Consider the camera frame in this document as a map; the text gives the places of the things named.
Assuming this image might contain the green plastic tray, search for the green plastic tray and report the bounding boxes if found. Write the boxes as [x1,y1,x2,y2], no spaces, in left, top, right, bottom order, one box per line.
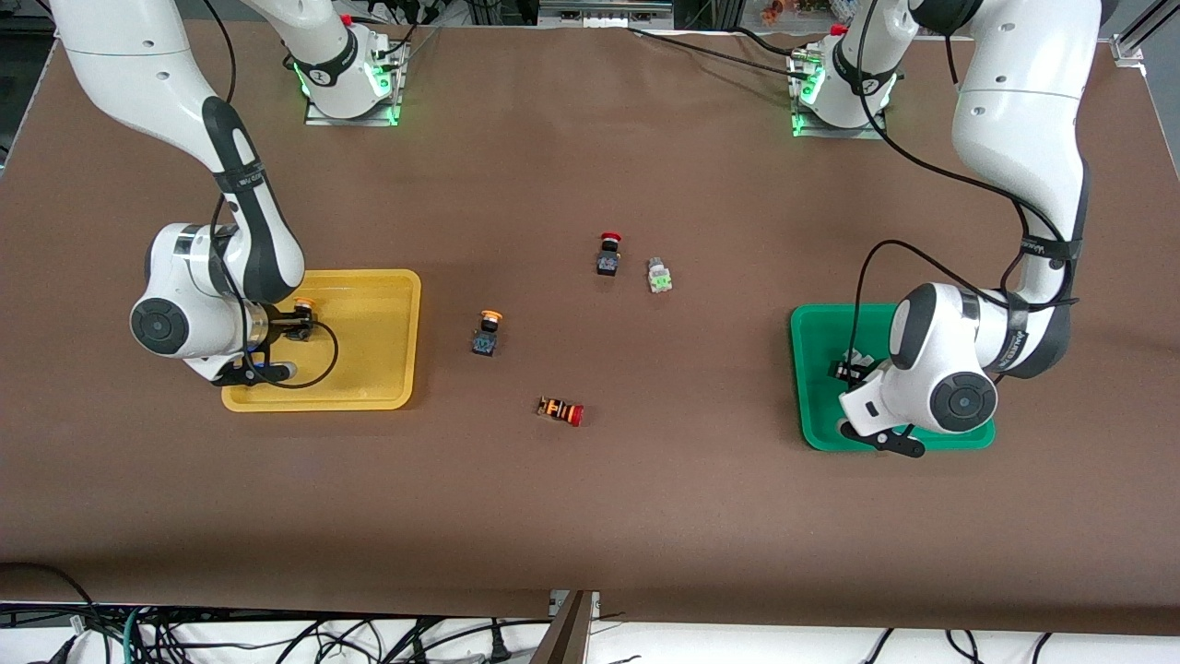
[790,303,997,451]

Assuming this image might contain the yellow plastic tray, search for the yellow plastic tray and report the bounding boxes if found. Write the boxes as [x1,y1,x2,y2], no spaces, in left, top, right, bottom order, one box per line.
[221,269,422,412]

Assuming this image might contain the silver metal box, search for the silver metal box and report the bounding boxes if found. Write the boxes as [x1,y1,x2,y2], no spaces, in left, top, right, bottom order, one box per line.
[539,0,675,30]

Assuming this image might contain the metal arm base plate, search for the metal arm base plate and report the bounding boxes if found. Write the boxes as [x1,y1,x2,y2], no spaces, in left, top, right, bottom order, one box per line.
[304,41,405,127]
[790,51,889,140]

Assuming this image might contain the thick black cable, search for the thick black cable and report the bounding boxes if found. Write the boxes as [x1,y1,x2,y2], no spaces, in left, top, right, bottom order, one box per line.
[0,562,99,639]

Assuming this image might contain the black cable on table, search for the black cable on table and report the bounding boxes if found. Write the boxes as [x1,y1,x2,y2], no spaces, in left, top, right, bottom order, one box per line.
[627,26,808,73]

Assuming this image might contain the aluminium frame post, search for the aluminium frame post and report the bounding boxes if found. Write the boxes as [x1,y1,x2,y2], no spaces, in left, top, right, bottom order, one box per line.
[535,590,600,664]

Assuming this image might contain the aluminium frame profile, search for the aluminium frame profile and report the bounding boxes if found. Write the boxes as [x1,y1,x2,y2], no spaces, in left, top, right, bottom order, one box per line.
[1111,0,1164,67]

